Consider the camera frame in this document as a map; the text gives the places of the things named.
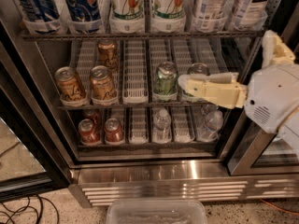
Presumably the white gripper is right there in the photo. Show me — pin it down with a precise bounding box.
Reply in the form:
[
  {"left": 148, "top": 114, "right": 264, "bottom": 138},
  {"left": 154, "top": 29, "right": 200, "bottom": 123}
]
[{"left": 178, "top": 30, "right": 299, "bottom": 133}]

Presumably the white label bottle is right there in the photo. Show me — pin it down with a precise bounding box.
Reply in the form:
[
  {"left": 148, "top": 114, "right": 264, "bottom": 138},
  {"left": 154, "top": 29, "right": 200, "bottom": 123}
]
[
  {"left": 192, "top": 0, "right": 227, "bottom": 33},
  {"left": 228, "top": 0, "right": 268, "bottom": 31}
]

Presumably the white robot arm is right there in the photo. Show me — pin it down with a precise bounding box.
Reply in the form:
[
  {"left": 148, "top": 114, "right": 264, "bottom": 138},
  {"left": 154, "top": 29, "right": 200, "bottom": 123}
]
[{"left": 178, "top": 30, "right": 299, "bottom": 150}]

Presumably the right rear water bottle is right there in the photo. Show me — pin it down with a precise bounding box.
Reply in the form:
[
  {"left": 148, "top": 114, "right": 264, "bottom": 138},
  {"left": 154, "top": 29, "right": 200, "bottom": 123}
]
[{"left": 201, "top": 104, "right": 219, "bottom": 116}]

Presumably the right front water bottle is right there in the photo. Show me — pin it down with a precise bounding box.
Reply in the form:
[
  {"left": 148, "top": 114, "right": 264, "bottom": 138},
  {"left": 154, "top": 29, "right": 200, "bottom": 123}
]
[{"left": 198, "top": 110, "right": 223, "bottom": 142}]

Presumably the right 7up zero bottle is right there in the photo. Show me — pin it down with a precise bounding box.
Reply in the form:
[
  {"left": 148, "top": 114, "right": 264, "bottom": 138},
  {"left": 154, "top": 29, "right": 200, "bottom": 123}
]
[{"left": 153, "top": 0, "right": 185, "bottom": 33}]

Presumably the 7up zero bottle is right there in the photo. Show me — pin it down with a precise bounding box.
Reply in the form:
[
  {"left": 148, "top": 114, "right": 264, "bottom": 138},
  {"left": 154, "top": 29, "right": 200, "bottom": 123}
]
[
  {"left": 153, "top": 0, "right": 185, "bottom": 33},
  {"left": 110, "top": 0, "right": 143, "bottom": 34}
]

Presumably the middle clear water bottle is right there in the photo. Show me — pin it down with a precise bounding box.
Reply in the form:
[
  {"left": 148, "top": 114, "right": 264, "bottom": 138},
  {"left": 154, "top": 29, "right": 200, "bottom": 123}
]
[{"left": 152, "top": 108, "right": 171, "bottom": 144}]

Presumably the left 7up zero bottle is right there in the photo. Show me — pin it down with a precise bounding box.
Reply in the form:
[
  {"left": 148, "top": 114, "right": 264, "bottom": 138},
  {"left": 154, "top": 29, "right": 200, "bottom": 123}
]
[{"left": 110, "top": 0, "right": 143, "bottom": 34}]

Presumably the stainless steel beverage fridge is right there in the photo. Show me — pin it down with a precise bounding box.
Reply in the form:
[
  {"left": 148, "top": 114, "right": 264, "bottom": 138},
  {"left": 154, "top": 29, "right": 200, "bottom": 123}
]
[{"left": 0, "top": 0, "right": 299, "bottom": 207}]

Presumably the right blue Pepsi bottle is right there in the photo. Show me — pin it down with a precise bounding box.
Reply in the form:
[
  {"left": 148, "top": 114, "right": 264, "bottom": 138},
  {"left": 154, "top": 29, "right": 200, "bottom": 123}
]
[{"left": 65, "top": 0, "right": 102, "bottom": 34}]

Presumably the blue pepsi bottle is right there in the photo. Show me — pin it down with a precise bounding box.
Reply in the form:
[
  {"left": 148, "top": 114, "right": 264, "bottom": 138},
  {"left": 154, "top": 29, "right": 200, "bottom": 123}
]
[
  {"left": 65, "top": 0, "right": 102, "bottom": 34},
  {"left": 19, "top": 0, "right": 61, "bottom": 34}
]

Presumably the left blue Pepsi bottle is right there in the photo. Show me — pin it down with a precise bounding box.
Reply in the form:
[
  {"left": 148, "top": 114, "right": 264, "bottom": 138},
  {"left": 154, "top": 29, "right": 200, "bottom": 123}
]
[{"left": 19, "top": 0, "right": 61, "bottom": 34}]

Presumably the left glass fridge door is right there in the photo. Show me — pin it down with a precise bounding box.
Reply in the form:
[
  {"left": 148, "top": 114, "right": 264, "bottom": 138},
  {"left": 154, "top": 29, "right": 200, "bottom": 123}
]
[{"left": 0, "top": 28, "right": 70, "bottom": 203}]

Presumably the right green can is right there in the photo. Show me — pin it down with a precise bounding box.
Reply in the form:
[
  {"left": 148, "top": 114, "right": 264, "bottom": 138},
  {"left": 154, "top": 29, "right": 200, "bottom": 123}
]
[{"left": 182, "top": 63, "right": 210, "bottom": 103}]

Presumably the green can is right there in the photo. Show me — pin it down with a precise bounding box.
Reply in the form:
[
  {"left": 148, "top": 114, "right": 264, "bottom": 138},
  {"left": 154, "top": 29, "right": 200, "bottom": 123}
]
[
  {"left": 154, "top": 62, "right": 178, "bottom": 98},
  {"left": 182, "top": 63, "right": 210, "bottom": 103}
]

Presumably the left green can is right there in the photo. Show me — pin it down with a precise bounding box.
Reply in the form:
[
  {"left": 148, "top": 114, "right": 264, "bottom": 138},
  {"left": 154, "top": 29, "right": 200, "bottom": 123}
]
[{"left": 154, "top": 62, "right": 178, "bottom": 98}]

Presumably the rear gold can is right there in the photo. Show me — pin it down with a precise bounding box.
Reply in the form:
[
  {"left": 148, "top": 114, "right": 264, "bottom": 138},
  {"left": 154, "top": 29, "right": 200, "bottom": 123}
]
[{"left": 97, "top": 40, "right": 119, "bottom": 72}]

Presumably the gold can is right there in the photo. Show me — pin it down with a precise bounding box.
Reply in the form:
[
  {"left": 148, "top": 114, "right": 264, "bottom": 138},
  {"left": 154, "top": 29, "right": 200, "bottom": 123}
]
[
  {"left": 90, "top": 65, "right": 117, "bottom": 105},
  {"left": 54, "top": 66, "right": 88, "bottom": 107},
  {"left": 97, "top": 40, "right": 119, "bottom": 72}
]

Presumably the red can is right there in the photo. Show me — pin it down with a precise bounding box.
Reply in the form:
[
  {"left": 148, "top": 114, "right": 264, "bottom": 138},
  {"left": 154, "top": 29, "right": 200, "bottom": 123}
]
[
  {"left": 78, "top": 119, "right": 100, "bottom": 144},
  {"left": 104, "top": 118, "right": 123, "bottom": 143},
  {"left": 83, "top": 109, "right": 102, "bottom": 126}
]

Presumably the rear red can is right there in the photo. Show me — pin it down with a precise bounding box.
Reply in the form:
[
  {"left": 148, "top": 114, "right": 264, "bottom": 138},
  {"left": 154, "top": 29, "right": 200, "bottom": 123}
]
[{"left": 83, "top": 109, "right": 102, "bottom": 126}]

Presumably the front left red can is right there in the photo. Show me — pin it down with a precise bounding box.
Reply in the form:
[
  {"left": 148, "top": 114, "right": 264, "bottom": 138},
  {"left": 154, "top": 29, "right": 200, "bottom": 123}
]
[{"left": 78, "top": 119, "right": 100, "bottom": 144}]

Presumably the front left gold can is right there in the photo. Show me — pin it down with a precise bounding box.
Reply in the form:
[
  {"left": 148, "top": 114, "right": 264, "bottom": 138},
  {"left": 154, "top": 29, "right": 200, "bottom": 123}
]
[{"left": 54, "top": 66, "right": 88, "bottom": 107}]

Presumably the clear plastic bin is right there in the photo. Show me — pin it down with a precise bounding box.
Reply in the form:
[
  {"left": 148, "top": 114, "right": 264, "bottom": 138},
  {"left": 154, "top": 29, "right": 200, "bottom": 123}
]
[{"left": 106, "top": 199, "right": 207, "bottom": 224}]

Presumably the orange floor cable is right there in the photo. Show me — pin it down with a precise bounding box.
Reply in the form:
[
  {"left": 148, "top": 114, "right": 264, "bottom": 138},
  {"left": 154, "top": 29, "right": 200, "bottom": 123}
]
[{"left": 260, "top": 199, "right": 299, "bottom": 217}]

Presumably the black floor cable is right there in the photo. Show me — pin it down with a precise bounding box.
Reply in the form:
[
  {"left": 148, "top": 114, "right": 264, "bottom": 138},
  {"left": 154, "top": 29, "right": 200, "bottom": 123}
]
[{"left": 0, "top": 193, "right": 61, "bottom": 224}]

